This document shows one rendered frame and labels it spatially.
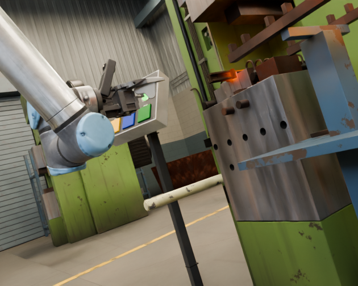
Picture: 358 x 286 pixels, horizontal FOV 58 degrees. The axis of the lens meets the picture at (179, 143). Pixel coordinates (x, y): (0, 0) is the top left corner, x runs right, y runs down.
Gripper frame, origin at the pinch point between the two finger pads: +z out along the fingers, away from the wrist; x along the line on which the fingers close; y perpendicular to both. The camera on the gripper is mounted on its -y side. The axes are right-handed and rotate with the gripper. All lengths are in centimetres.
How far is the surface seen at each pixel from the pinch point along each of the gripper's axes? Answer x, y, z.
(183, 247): -56, 65, 23
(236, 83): 0.6, 3.5, 33.0
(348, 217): 22, 56, 40
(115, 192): -469, 41, 139
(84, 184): -472, 13, 92
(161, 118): -38.4, 3.8, 21.4
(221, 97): -9.3, 5.6, 33.0
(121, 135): -58, 5, 9
